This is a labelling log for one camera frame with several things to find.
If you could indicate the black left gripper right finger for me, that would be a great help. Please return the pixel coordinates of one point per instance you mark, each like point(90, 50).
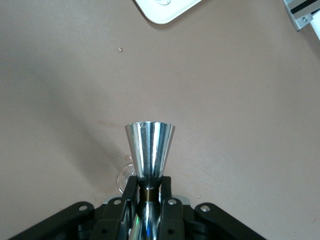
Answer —
point(175, 217)

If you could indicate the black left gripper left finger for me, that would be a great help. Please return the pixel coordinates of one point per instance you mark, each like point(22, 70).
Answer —
point(117, 215)

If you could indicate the steel double cone jigger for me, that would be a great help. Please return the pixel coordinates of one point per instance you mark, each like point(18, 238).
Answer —
point(150, 150)

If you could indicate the clear stemmed wine glass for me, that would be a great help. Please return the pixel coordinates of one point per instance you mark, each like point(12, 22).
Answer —
point(123, 178)

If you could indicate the brown table cover mat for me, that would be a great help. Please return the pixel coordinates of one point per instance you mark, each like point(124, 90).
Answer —
point(225, 100)

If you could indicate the cream rabbit print tray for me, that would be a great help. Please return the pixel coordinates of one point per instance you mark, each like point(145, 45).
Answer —
point(162, 12)

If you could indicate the white table edge strip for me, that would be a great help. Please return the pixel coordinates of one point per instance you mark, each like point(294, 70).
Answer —
point(317, 30)

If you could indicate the silver aluminium mount bracket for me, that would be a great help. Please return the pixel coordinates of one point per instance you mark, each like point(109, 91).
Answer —
point(303, 22)

